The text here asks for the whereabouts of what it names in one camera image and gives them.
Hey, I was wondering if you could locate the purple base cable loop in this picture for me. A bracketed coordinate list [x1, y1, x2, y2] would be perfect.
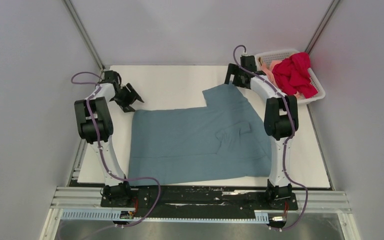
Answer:
[114, 177, 162, 228]

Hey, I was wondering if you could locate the white t-shirt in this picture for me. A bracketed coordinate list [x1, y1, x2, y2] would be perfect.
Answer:
[294, 92, 306, 101]

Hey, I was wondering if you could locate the white slotted cable duct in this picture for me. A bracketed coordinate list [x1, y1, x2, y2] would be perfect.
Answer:
[60, 209, 269, 224]

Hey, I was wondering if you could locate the pink t-shirt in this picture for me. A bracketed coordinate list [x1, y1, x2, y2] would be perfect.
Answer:
[258, 57, 282, 88]

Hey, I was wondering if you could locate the aluminium frame rail left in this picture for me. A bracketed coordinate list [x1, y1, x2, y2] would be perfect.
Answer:
[62, 0, 105, 184]

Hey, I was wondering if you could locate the blue-grey t-shirt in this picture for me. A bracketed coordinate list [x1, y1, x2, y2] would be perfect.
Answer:
[128, 84, 272, 186]

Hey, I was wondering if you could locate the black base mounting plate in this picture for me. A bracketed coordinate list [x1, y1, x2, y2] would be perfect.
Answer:
[108, 185, 298, 219]

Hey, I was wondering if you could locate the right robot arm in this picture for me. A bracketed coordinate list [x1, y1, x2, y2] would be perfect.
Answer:
[225, 55, 299, 209]

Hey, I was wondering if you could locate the red t-shirt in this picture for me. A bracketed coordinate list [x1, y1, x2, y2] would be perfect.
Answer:
[272, 52, 318, 99]

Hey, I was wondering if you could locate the aluminium frame rail right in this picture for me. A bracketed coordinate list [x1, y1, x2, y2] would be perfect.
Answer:
[305, 0, 342, 55]

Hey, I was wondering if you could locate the white plastic laundry basket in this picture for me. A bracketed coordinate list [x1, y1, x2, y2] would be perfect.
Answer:
[255, 49, 326, 105]

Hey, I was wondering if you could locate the aluminium front frame beam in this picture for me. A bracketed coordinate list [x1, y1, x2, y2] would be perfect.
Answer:
[50, 187, 352, 214]

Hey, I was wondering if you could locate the aluminium frame rail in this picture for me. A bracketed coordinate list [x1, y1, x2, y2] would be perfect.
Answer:
[62, 0, 105, 184]
[305, 0, 342, 55]

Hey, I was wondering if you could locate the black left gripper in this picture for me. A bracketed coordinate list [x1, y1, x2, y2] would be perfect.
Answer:
[113, 84, 145, 114]

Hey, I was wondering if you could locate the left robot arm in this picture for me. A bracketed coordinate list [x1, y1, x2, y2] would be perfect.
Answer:
[74, 70, 143, 208]

